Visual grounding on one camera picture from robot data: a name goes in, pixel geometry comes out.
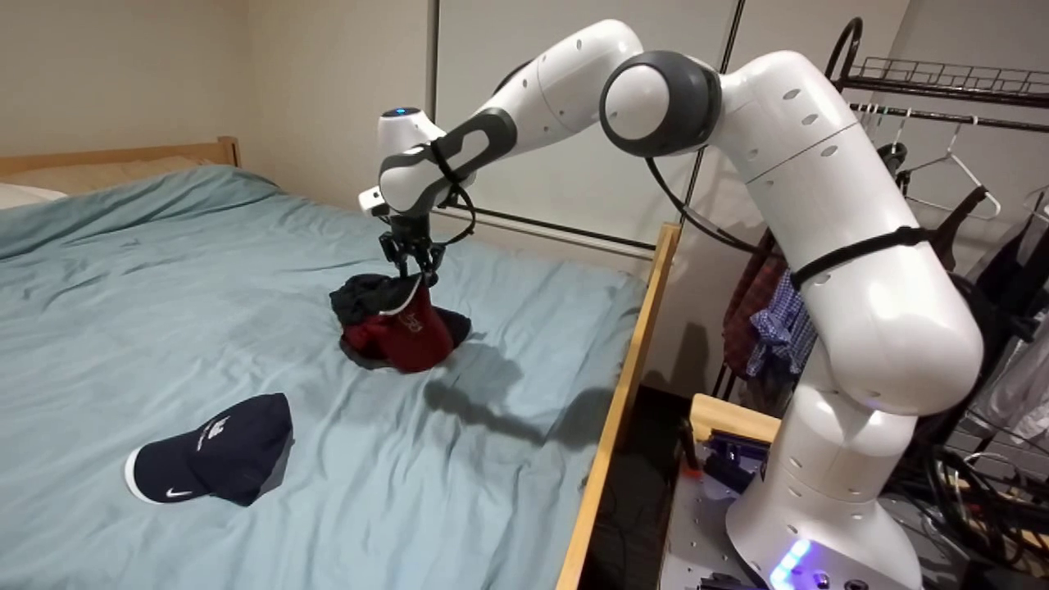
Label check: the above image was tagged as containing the black cable bundle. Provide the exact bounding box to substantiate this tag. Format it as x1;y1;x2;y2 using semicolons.
914;434;1049;576

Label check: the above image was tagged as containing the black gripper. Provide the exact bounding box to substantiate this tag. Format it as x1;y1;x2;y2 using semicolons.
376;211;450;293

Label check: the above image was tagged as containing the small wooden box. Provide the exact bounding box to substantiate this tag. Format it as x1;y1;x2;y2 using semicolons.
684;391;788;452

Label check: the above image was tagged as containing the white pillow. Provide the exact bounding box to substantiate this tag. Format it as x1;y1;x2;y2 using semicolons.
0;181;71;211

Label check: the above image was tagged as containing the navy cap with white logo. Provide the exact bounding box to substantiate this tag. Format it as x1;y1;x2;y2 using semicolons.
120;391;299;511

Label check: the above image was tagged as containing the wooden bed frame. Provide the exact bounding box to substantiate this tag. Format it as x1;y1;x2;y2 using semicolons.
0;135;684;590

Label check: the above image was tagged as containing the black and white cap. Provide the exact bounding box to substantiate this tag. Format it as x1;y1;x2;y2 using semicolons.
329;267;443;335

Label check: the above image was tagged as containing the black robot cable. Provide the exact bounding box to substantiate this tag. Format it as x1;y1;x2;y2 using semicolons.
432;158;769;255

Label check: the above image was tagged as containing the light blue bed sheet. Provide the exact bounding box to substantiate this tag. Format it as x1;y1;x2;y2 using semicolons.
0;159;650;590

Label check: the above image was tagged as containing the white clothes hanger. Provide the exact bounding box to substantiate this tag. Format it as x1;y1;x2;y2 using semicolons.
901;112;1006;218

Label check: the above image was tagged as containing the red cap with black brim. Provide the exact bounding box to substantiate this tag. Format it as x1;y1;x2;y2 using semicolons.
336;297;474;376

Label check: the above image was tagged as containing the black metal clothes rack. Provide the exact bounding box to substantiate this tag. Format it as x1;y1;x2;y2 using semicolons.
711;13;1049;403

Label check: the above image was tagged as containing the grey perforated robot table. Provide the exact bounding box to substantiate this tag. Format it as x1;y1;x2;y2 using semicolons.
655;456;969;590

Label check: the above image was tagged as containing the red plaid hanging garment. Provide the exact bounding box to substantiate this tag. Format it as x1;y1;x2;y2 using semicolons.
719;221;784;373

